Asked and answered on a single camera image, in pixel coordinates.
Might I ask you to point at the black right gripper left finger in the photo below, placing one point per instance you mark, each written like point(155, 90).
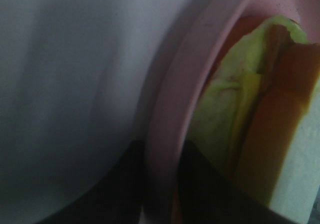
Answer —
point(116, 199)

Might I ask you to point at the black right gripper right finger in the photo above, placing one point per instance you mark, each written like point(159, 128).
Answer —
point(207, 197)

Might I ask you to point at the pink round plate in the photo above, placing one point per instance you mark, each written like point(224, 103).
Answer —
point(183, 82)

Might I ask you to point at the sandwich with lettuce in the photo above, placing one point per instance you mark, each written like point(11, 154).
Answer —
point(257, 120)

